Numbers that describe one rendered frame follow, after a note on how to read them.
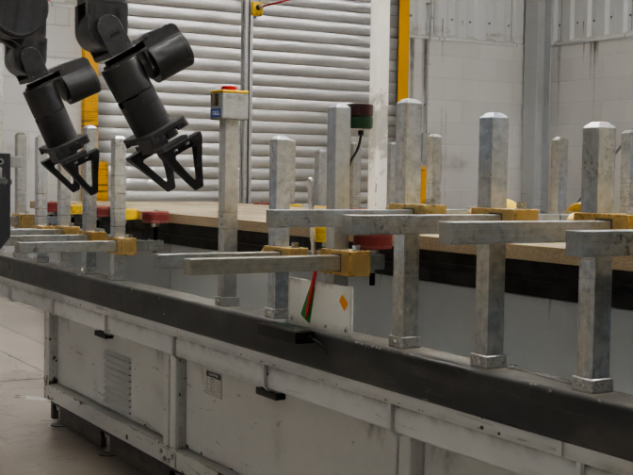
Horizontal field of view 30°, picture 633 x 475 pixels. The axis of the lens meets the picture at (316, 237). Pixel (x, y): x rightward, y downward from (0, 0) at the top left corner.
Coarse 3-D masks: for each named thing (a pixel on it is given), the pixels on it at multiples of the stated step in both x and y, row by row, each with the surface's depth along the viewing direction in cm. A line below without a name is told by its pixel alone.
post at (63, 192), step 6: (60, 168) 390; (66, 174) 392; (60, 186) 391; (60, 192) 391; (66, 192) 392; (60, 198) 391; (66, 198) 392; (60, 204) 391; (66, 204) 392; (60, 210) 391; (66, 210) 392; (60, 216) 391; (66, 216) 392; (60, 222) 391; (66, 222) 392; (60, 258) 392; (66, 258) 393
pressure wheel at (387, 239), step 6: (354, 240) 241; (360, 240) 239; (366, 240) 239; (372, 240) 238; (378, 240) 239; (384, 240) 239; (390, 240) 241; (366, 246) 239; (372, 246) 238; (378, 246) 239; (384, 246) 239; (390, 246) 241; (372, 252) 241; (378, 252) 242; (372, 276) 242; (372, 282) 242
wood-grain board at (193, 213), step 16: (144, 208) 396; (160, 208) 398; (176, 208) 401; (192, 208) 404; (208, 208) 406; (240, 208) 412; (256, 208) 415; (304, 208) 424; (320, 208) 427; (192, 224) 339; (208, 224) 330; (240, 224) 312; (256, 224) 305; (352, 240) 264; (432, 240) 238; (512, 256) 217; (528, 256) 213; (544, 256) 209; (560, 256) 206; (624, 256) 193
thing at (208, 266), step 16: (256, 256) 230; (272, 256) 231; (288, 256) 231; (304, 256) 233; (320, 256) 235; (336, 256) 236; (384, 256) 242; (192, 272) 221; (208, 272) 222; (224, 272) 224; (240, 272) 226; (256, 272) 228
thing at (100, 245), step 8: (104, 240) 345; (112, 240) 346; (144, 240) 349; (152, 240) 350; (160, 240) 352; (16, 248) 333; (24, 248) 331; (32, 248) 332; (40, 248) 333; (48, 248) 335; (56, 248) 336; (64, 248) 337; (72, 248) 338; (80, 248) 339; (88, 248) 341; (96, 248) 342; (104, 248) 343; (112, 248) 344; (144, 248) 349; (152, 248) 350; (160, 248) 352
